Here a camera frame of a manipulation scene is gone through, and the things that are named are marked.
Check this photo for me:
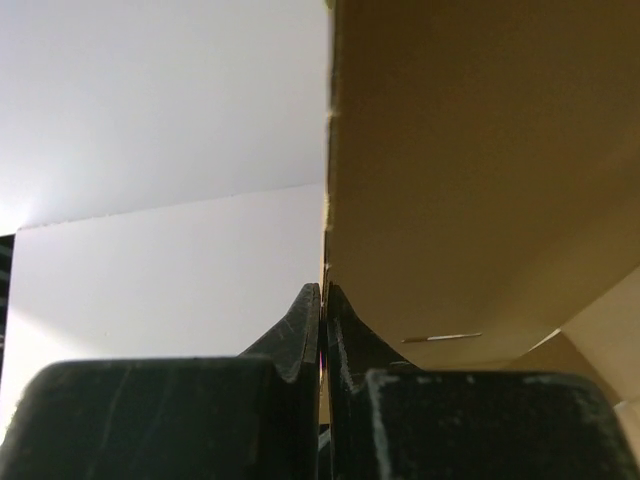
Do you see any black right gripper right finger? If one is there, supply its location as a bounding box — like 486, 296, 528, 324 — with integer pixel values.
324, 284, 639, 479

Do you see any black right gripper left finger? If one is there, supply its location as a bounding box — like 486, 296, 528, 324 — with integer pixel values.
1, 284, 320, 479

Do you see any brown cardboard box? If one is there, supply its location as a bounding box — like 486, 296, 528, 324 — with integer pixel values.
328, 1, 639, 413

